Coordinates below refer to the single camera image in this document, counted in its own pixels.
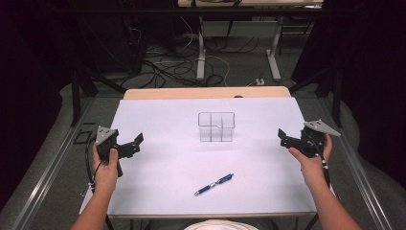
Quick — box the white-legged desk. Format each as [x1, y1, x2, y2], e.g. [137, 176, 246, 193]
[176, 0, 325, 82]

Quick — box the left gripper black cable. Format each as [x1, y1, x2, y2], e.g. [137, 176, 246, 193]
[83, 137, 103, 195]

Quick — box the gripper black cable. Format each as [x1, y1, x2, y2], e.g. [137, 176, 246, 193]
[83, 137, 103, 195]
[306, 135, 332, 190]

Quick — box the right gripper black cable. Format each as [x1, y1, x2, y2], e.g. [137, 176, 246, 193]
[306, 135, 332, 190]

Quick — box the clear plastic pen holder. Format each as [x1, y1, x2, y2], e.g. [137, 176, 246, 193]
[197, 111, 237, 144]

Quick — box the blue pen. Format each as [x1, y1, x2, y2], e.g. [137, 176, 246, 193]
[193, 172, 235, 196]

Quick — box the black metal stand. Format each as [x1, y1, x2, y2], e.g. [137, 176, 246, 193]
[70, 67, 128, 127]
[287, 66, 345, 129]

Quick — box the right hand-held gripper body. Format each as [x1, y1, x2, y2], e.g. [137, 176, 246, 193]
[299, 119, 342, 160]

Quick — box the wooden table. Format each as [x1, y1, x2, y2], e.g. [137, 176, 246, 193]
[123, 85, 292, 101]

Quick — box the person's left hand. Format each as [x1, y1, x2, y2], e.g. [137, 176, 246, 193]
[92, 142, 120, 194]

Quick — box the aluminium rail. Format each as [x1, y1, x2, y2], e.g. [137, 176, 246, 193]
[318, 95, 396, 230]
[9, 97, 98, 230]

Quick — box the white table sheet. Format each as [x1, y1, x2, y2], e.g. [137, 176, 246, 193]
[79, 97, 318, 219]

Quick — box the black curtain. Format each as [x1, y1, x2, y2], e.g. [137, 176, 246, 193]
[291, 0, 406, 190]
[0, 0, 80, 213]

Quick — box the white floor cable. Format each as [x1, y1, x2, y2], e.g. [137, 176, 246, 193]
[204, 55, 232, 88]

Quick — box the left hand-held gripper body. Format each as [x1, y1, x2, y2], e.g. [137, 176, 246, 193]
[95, 125, 130, 178]

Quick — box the tangle of black floor cables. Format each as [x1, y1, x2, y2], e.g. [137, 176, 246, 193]
[118, 33, 260, 89]

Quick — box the person's right hand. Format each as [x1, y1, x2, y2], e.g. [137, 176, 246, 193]
[288, 133, 334, 190]

